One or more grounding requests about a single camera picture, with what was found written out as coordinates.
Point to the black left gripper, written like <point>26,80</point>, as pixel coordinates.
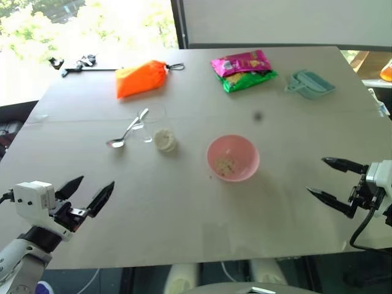
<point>65,216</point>

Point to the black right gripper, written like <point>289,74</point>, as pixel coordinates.
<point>366,194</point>

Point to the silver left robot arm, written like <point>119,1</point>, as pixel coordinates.
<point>21,260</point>

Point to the clear glass with white powder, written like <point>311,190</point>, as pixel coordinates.
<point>159,119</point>

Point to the beige grainy food pile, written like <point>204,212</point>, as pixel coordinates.
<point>226,165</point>

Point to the silver metal spoon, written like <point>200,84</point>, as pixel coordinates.
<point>116,143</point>

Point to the white device beside table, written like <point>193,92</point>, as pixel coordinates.
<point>379,102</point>

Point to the dark furniture beside table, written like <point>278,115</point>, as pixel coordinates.
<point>13,122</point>

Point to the blue and white shoe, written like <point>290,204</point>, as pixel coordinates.
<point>43,288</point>

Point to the teal plastic dustpan set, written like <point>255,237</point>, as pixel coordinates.
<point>312,84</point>

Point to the pink plastic bowl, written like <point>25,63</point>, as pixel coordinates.
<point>242,150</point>

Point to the white cylindrical leg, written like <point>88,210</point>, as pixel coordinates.
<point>182,277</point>
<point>266,272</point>

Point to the orange object on shelf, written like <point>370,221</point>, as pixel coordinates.
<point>386,72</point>

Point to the black rod tool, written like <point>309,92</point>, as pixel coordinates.
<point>92,70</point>

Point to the black and white clip bundle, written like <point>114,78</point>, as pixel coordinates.
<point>86,59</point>

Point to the small black clamp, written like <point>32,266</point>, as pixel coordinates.
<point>56,62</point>

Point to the green snack packet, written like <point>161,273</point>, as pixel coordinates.
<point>248,81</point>

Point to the magenta snack packet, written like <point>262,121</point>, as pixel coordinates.
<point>242,61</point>

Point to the grey whiteboard panel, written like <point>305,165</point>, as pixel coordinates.
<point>284,21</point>

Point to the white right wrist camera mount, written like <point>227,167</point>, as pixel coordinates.
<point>379,174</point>

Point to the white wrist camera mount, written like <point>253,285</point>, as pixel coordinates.
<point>379,174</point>
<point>30,199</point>

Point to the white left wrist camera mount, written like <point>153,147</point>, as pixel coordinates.
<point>30,199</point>

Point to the black window frame post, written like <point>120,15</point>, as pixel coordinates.
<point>179,23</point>

